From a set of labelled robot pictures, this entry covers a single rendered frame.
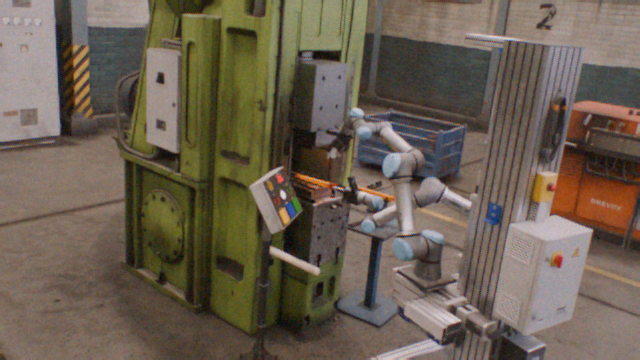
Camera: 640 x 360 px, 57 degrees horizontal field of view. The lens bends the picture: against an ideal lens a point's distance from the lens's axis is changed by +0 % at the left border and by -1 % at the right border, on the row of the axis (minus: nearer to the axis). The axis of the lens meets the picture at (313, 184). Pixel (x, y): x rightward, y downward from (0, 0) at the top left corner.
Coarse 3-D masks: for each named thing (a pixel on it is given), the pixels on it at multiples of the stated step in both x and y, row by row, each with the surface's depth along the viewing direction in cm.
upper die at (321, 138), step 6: (294, 132) 370; (300, 132) 367; (306, 132) 363; (312, 132) 360; (318, 132) 359; (324, 132) 364; (294, 138) 371; (300, 138) 368; (306, 138) 364; (312, 138) 361; (318, 138) 361; (324, 138) 365; (330, 138) 370; (312, 144) 362; (318, 144) 362; (324, 144) 367
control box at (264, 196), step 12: (264, 180) 312; (276, 180) 325; (288, 180) 339; (252, 192) 311; (264, 192) 309; (276, 192) 319; (264, 204) 311; (276, 204) 314; (264, 216) 313; (276, 216) 311; (288, 216) 323; (276, 228) 313
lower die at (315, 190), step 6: (300, 174) 399; (300, 180) 386; (306, 180) 384; (294, 186) 379; (300, 186) 378; (312, 186) 376; (318, 186) 377; (300, 192) 376; (306, 192) 372; (312, 192) 370; (318, 192) 375; (324, 192) 380; (330, 192) 385; (312, 198) 372; (318, 198) 377
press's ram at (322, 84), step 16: (304, 64) 348; (320, 64) 347; (336, 64) 356; (304, 80) 350; (320, 80) 348; (336, 80) 359; (304, 96) 353; (320, 96) 352; (336, 96) 363; (304, 112) 355; (320, 112) 356; (336, 112) 368; (304, 128) 357; (320, 128) 360
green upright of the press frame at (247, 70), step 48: (240, 0) 339; (288, 0) 331; (240, 48) 353; (288, 48) 341; (240, 96) 360; (240, 144) 367; (288, 144) 365; (240, 192) 375; (240, 240) 383; (240, 288) 383
